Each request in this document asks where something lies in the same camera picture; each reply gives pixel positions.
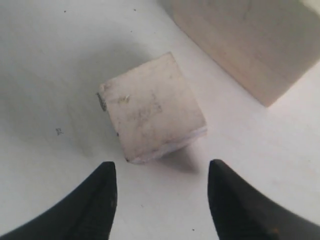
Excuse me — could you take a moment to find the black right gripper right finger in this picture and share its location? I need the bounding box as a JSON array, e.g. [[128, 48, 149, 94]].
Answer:
[[207, 159, 320, 240]]

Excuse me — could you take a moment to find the small wooden cube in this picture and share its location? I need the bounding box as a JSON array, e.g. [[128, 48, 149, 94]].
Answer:
[[97, 52, 207, 164]]

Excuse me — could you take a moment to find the large pale wooden cube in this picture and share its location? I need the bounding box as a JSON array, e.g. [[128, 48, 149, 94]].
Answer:
[[171, 0, 320, 107]]

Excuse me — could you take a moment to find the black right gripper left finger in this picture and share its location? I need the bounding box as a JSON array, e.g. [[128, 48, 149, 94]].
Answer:
[[0, 161, 117, 240]]

